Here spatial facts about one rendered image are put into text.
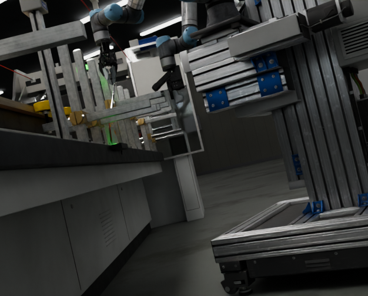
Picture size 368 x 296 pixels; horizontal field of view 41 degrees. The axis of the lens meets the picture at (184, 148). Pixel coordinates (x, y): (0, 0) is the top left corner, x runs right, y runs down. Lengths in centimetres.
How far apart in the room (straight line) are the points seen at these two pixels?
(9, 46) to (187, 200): 382
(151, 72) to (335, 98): 295
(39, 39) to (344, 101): 133
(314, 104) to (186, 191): 281
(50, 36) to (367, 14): 130
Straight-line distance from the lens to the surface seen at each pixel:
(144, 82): 472
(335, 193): 203
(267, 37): 176
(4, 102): 176
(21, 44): 97
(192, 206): 467
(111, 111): 193
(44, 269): 184
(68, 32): 95
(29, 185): 129
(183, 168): 465
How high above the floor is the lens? 54
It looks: 2 degrees up
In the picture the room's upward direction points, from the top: 13 degrees counter-clockwise
